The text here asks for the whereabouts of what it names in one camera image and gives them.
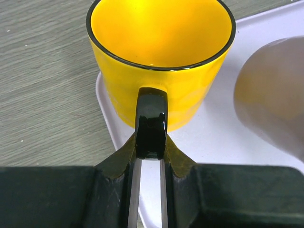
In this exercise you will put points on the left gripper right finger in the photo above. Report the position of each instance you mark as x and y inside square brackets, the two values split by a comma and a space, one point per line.
[197, 195]

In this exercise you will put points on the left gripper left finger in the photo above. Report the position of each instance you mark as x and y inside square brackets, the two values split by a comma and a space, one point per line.
[101, 196]

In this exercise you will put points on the clear purple glass mug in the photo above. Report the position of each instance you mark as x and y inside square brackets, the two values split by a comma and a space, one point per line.
[269, 94]

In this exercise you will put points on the yellow glass mug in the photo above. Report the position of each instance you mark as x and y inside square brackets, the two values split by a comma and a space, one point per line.
[158, 59]

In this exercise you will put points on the lavender plastic tray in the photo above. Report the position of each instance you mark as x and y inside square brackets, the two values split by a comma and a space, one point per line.
[214, 134]

